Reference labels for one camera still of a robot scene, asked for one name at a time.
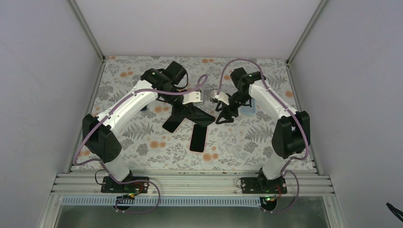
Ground purple cable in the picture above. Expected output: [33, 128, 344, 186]
[73, 74, 209, 183]
[214, 58, 310, 215]

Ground light blue phone case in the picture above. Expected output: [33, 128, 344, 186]
[240, 98, 256, 115]

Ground black object at corner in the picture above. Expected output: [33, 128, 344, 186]
[386, 202, 403, 222]

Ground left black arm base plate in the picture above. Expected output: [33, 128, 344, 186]
[100, 176, 149, 194]

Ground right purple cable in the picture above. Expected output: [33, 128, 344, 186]
[214, 58, 310, 215]

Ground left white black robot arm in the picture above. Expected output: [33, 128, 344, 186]
[74, 68, 207, 192]

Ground phone in beige case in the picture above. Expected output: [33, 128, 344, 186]
[162, 114, 185, 133]

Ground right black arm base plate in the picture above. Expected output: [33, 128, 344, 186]
[240, 177, 288, 194]

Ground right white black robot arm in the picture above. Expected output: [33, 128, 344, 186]
[211, 67, 310, 193]

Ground floral patterned table mat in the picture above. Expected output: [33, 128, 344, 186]
[91, 56, 296, 171]

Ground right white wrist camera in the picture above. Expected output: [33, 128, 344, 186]
[211, 90, 230, 105]

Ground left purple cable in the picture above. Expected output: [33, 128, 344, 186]
[73, 74, 209, 183]

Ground aluminium front rail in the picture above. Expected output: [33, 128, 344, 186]
[51, 171, 335, 197]

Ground phone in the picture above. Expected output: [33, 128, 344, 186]
[175, 105, 215, 127]
[189, 124, 207, 153]
[162, 114, 185, 133]

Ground grey slotted cable duct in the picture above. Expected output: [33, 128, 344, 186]
[61, 196, 261, 207]

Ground phone in pink case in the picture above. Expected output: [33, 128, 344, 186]
[189, 124, 207, 153]

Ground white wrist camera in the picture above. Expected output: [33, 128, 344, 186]
[211, 90, 230, 105]
[182, 91, 204, 105]

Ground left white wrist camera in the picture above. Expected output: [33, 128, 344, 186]
[182, 91, 204, 105]

